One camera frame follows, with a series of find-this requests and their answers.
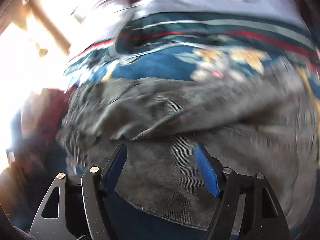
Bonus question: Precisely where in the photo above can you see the grey denim pants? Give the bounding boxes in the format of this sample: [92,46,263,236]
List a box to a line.
[56,63,318,230]

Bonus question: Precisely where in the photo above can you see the blue patterned plush blanket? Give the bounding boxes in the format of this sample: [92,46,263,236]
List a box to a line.
[65,12,319,113]

